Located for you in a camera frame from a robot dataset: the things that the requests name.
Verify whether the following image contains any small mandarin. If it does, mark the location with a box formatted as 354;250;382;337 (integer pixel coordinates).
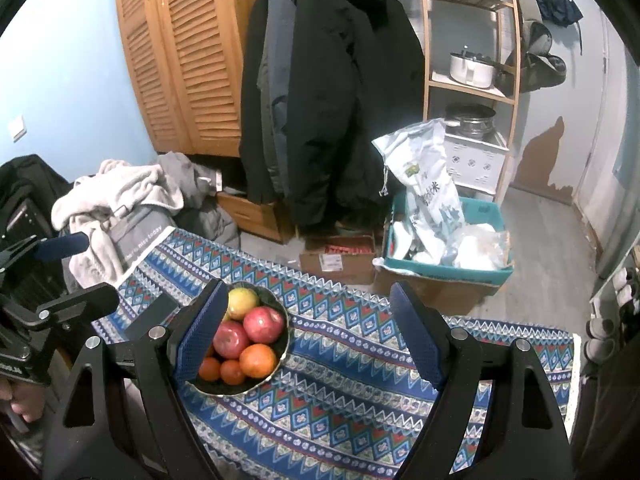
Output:
198;356;220;382

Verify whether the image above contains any small tangerine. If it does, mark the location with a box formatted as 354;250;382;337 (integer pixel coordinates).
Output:
219;360;245;386

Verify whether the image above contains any red apple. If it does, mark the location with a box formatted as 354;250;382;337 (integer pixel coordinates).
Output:
213;320;250;360
243;306;285;344

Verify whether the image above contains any large orange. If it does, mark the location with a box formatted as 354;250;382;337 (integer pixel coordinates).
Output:
239;344;279;379

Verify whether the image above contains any yellow-green mango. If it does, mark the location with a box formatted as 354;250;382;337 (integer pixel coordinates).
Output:
226;287;260;321

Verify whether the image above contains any person left hand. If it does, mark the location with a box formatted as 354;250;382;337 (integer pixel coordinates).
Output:
0;377;46;422

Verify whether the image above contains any metal shoe rack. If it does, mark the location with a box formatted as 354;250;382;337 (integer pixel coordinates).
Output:
580;244;639;377

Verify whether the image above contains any dark glass bowl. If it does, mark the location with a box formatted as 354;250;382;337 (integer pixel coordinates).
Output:
191;282;292;396

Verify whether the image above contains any large cardboard box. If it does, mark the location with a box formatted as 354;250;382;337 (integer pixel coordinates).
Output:
372;266;500;315

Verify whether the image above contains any pile of grey clothes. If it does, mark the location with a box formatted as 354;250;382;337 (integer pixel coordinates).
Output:
51;152;240;292

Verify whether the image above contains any blue patterned tablecloth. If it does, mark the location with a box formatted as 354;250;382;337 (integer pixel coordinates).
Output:
94;229;575;479

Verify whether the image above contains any clear plastic bag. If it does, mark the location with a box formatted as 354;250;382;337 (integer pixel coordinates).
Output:
440;223;511;271

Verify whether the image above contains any teal plastic crate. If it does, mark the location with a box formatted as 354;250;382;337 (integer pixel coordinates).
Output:
373;194;514;287

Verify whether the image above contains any wooden drawer box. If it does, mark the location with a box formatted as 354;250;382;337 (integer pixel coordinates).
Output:
216;192;295;244

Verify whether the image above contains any small cardboard box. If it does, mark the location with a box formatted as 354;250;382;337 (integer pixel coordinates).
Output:
299;235;376;285

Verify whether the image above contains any white patterned storage box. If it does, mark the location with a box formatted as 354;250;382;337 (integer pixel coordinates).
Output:
445;131;509;196

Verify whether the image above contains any white printed sack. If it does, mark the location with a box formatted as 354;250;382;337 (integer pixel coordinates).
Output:
372;118;465;266

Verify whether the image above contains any steel pot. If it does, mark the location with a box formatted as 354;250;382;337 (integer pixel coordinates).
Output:
445;103;496;140

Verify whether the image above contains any wooden louvered wardrobe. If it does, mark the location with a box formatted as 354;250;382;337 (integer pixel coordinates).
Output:
116;0;255;157

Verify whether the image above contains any white cooking pot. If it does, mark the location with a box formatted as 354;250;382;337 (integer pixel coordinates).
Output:
449;47;497;89

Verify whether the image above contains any black hanging coat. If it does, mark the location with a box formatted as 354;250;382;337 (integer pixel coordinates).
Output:
240;0;425;232

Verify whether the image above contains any dark folded umbrella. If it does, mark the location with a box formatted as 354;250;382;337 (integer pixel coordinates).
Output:
536;0;584;51

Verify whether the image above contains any wooden shelf unit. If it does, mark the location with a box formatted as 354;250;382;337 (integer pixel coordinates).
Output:
421;0;522;203

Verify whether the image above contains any hanging bag on wall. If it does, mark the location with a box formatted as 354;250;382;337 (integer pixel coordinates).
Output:
520;20;567;93

